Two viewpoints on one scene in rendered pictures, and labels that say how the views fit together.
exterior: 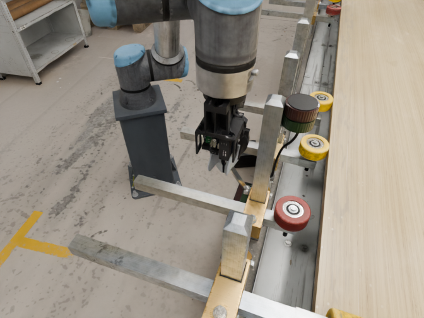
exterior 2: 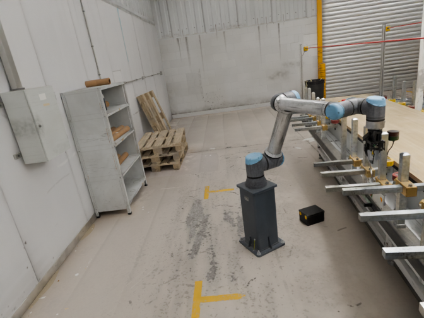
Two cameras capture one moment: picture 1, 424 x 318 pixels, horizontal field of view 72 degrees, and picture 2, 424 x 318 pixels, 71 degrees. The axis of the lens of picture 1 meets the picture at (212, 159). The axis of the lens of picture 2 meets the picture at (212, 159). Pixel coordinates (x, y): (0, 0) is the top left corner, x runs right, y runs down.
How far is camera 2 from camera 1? 1.49 m
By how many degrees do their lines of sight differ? 27
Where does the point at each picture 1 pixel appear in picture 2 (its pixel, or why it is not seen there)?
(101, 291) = (281, 308)
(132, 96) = (258, 180)
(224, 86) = (380, 125)
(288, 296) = (412, 224)
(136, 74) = (260, 166)
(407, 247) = not seen: outside the picture
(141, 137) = (264, 206)
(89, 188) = (223, 260)
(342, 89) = not seen: hidden behind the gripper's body
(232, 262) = (405, 170)
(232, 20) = (382, 107)
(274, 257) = not seen: hidden behind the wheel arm
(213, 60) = (378, 118)
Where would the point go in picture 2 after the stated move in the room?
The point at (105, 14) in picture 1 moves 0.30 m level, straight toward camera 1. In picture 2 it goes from (341, 115) to (399, 120)
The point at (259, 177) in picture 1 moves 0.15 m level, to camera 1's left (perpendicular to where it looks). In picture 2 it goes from (382, 166) to (359, 171)
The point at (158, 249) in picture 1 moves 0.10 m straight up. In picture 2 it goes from (298, 277) to (298, 267)
